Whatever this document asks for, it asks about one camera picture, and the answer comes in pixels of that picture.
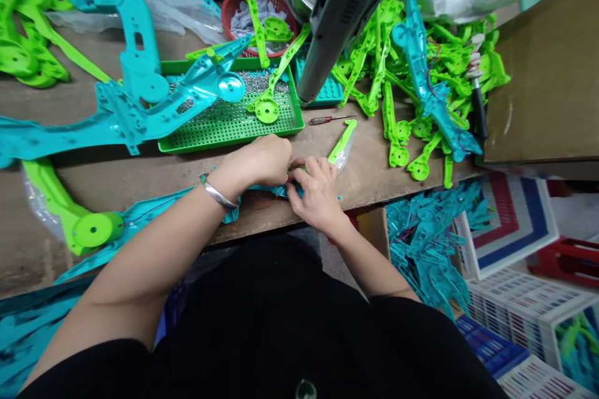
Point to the person's left hand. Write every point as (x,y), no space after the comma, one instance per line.
(257,162)

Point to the person's right hand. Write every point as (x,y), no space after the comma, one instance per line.
(318,197)

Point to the person's left fingers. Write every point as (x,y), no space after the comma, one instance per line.
(283,160)

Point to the person's right thumb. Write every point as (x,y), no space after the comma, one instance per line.
(296,188)

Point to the person's right fingers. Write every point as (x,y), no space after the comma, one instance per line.
(318,166)

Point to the small green plastic arm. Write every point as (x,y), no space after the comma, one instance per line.
(343,141)

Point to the green perforated tray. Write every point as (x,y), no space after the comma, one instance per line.
(243,125)

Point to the teal perforated tray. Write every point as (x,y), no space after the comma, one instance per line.
(330,90)

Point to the pile of metal screws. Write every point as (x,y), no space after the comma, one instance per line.
(257,83)

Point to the pile of green plastic arms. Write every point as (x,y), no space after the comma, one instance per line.
(374,71)

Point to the person's body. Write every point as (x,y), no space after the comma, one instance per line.
(281,324)

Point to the red plastic basket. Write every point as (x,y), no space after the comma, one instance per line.
(234,10)

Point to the large teal bow shell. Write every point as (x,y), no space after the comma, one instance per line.
(126,118)

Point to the clear plastic bags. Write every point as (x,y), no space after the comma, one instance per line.
(173,5)

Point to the striped white plastic crate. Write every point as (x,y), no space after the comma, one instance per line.
(510,225)

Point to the brown cardboard box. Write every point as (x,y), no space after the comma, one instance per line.
(547,80)

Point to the blue plastic crate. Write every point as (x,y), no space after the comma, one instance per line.
(491,347)

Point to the red plastic stool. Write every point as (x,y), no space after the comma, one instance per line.
(571,258)

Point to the heap of green toy parts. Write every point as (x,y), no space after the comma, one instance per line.
(28,29)

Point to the heap of teal shells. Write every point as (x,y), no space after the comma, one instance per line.
(28,333)

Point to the teal toy frame part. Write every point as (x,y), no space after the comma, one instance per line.
(133,29)

